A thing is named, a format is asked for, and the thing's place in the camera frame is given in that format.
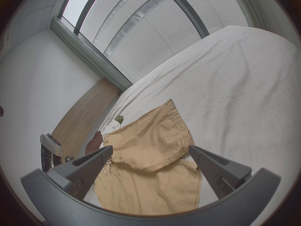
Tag tan shorts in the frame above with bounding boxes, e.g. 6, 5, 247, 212
94, 99, 203, 216

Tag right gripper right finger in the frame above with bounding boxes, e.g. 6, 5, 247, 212
189, 145, 252, 201

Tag bed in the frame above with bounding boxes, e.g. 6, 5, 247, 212
50, 25, 301, 217

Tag window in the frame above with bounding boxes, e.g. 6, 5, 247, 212
62, 0, 250, 84

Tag grey-green curtain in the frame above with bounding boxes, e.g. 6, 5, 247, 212
50, 16, 132, 92
235, 0, 286, 36

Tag white garment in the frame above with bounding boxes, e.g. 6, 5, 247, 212
101, 122, 121, 134

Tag brown garment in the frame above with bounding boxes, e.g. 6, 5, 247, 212
85, 131, 103, 155

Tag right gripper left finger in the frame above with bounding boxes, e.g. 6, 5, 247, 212
48, 145, 114, 201

